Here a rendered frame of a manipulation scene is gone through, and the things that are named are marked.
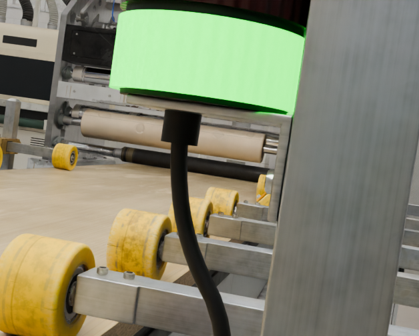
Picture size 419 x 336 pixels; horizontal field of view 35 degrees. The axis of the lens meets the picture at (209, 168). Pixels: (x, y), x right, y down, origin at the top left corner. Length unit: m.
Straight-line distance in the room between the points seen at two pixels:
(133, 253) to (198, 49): 0.58
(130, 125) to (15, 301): 2.40
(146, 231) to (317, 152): 0.57
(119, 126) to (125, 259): 2.18
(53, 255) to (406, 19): 0.39
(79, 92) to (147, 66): 2.80
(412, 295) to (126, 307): 0.34
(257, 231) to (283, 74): 0.81
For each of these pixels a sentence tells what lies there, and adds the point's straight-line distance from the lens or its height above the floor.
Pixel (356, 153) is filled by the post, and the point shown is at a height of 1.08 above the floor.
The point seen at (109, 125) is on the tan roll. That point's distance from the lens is 2.93.
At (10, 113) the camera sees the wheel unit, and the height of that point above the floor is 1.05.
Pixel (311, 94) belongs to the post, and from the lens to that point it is 0.19.
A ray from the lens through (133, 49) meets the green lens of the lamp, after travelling 0.20.
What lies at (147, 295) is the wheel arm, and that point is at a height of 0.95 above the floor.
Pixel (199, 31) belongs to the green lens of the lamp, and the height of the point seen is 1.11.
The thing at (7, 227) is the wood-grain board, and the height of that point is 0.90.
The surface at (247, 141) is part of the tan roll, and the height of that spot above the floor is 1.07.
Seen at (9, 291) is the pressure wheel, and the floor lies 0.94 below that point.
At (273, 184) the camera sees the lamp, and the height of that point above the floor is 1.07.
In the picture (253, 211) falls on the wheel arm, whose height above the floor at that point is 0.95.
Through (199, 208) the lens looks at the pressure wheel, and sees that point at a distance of 1.00.
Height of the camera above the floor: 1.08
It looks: 3 degrees down
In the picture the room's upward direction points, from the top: 8 degrees clockwise
